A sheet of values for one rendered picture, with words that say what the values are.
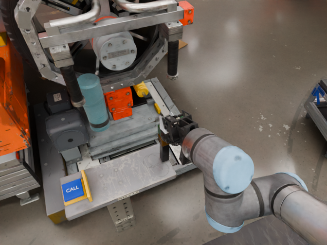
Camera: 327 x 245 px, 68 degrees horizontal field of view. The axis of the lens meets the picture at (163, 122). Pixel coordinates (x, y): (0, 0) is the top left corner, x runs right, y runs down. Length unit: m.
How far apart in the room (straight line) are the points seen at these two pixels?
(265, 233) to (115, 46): 0.90
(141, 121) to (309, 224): 1.10
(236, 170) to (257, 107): 1.48
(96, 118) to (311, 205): 0.79
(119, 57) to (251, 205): 0.60
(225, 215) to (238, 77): 1.72
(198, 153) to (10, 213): 1.25
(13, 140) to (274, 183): 0.88
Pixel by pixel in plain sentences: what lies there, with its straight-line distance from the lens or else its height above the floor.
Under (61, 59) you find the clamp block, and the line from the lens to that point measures 0.74.
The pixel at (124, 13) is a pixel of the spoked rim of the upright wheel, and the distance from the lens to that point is 1.08.
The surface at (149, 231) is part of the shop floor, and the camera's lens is 1.37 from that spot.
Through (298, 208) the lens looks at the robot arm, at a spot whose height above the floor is 0.85.
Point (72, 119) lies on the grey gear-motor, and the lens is 1.29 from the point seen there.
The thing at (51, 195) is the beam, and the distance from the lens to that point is 1.42.
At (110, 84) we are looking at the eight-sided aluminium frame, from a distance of 1.10.
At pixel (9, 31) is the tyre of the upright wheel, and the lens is 1.04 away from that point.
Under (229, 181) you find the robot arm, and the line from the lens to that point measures 0.52.
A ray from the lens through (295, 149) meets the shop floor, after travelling 1.81.
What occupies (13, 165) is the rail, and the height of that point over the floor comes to 0.35.
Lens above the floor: 1.31
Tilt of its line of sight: 49 degrees down
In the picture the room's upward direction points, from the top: straight up
